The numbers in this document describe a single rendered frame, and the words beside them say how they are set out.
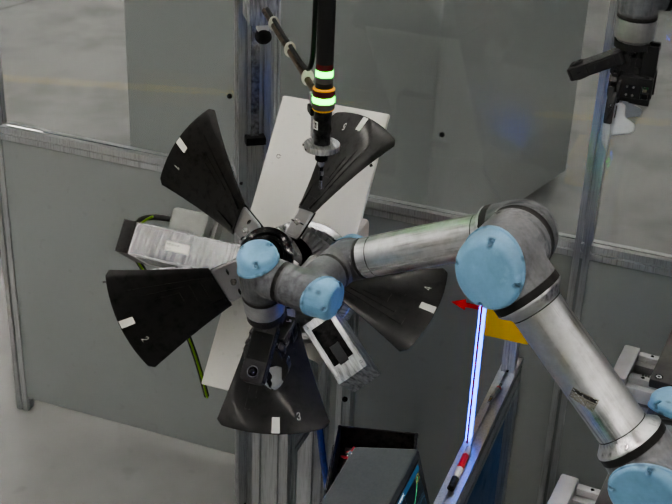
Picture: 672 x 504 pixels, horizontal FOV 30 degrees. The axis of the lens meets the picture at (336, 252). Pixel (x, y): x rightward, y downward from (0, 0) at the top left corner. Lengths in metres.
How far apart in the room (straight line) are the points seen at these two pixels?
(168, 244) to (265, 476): 0.62
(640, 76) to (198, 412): 1.93
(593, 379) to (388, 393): 1.62
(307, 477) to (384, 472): 1.38
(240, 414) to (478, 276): 0.75
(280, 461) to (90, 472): 1.09
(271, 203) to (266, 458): 0.60
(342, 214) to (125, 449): 1.48
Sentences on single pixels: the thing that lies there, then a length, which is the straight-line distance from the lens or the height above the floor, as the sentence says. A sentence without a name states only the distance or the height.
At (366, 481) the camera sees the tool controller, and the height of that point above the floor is 1.24.
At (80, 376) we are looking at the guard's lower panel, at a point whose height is 0.19.
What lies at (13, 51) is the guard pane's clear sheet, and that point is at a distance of 3.64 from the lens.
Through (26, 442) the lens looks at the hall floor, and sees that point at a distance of 4.09.
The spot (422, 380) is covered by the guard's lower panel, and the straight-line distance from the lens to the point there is 3.48.
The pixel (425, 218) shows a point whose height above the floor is 0.98.
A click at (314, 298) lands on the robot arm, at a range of 2.15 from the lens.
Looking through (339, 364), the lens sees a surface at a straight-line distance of 2.60.
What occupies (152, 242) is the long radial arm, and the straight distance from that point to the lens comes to 2.80.
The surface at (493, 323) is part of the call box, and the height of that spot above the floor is 1.02.
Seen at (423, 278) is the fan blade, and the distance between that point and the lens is 2.55.
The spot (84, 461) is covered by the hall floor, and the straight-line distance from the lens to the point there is 3.99.
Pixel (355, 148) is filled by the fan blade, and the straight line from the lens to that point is 2.57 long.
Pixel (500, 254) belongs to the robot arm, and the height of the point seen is 1.55.
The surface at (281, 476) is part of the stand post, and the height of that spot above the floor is 0.56.
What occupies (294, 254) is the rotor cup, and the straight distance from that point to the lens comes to 2.51.
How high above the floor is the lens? 2.44
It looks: 29 degrees down
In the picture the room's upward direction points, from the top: 2 degrees clockwise
